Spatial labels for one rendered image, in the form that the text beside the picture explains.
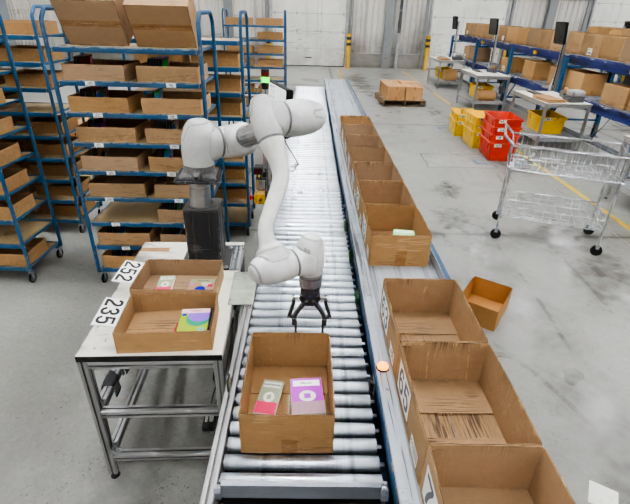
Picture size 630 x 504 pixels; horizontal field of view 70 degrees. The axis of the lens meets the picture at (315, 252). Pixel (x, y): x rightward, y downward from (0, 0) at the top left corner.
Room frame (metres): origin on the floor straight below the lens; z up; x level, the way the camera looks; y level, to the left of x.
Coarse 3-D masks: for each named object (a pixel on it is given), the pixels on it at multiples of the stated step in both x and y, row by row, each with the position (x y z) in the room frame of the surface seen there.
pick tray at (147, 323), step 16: (128, 304) 1.62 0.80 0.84; (144, 304) 1.68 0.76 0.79; (160, 304) 1.68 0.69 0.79; (176, 304) 1.69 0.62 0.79; (192, 304) 1.70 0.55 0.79; (208, 304) 1.70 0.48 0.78; (128, 320) 1.58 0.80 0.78; (144, 320) 1.61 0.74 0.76; (160, 320) 1.61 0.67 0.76; (176, 320) 1.61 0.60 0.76; (128, 336) 1.40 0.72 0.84; (144, 336) 1.41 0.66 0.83; (160, 336) 1.41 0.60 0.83; (176, 336) 1.42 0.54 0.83; (192, 336) 1.43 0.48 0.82; (208, 336) 1.43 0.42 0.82; (128, 352) 1.40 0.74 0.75; (144, 352) 1.41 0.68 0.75
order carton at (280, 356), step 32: (256, 352) 1.34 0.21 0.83; (288, 352) 1.35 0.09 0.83; (320, 352) 1.35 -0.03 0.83; (256, 384) 1.24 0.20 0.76; (288, 384) 1.25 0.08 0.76; (256, 416) 0.96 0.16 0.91; (288, 416) 0.96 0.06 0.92; (320, 416) 0.96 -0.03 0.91; (256, 448) 0.96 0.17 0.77; (288, 448) 0.96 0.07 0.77; (320, 448) 0.96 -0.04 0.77
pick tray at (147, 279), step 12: (144, 264) 1.94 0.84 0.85; (156, 264) 1.99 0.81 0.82; (168, 264) 2.00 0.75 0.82; (180, 264) 2.00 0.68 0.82; (192, 264) 2.00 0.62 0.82; (204, 264) 2.00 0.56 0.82; (216, 264) 2.00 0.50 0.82; (144, 276) 1.91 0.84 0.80; (156, 276) 1.98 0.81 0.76; (180, 276) 1.98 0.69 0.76; (192, 276) 1.99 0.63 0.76; (204, 276) 1.99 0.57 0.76; (216, 276) 1.99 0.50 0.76; (132, 288) 1.75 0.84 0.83; (144, 288) 1.86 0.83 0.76; (180, 288) 1.87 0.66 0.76; (216, 288) 1.79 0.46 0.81
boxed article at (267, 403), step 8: (264, 384) 1.23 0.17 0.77; (272, 384) 1.23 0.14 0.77; (280, 384) 1.23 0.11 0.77; (264, 392) 1.19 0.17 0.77; (272, 392) 1.19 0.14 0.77; (280, 392) 1.19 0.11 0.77; (264, 400) 1.15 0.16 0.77; (272, 400) 1.15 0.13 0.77; (256, 408) 1.12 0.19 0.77; (264, 408) 1.12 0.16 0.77; (272, 408) 1.12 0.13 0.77
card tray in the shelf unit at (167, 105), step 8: (144, 96) 3.18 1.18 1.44; (168, 96) 3.40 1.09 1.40; (176, 96) 3.41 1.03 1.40; (184, 96) 3.41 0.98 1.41; (192, 96) 3.41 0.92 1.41; (200, 96) 3.41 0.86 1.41; (208, 96) 3.33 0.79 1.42; (144, 104) 3.11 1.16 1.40; (152, 104) 3.11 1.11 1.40; (160, 104) 3.11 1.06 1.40; (168, 104) 3.11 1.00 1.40; (176, 104) 3.11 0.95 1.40; (184, 104) 3.11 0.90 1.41; (192, 104) 3.11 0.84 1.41; (200, 104) 3.11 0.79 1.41; (208, 104) 3.32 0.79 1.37; (144, 112) 3.11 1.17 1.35; (152, 112) 3.11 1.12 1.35; (160, 112) 3.11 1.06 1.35; (168, 112) 3.11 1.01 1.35; (176, 112) 3.11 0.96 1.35; (184, 112) 3.11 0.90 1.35; (192, 112) 3.11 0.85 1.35; (200, 112) 3.11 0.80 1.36
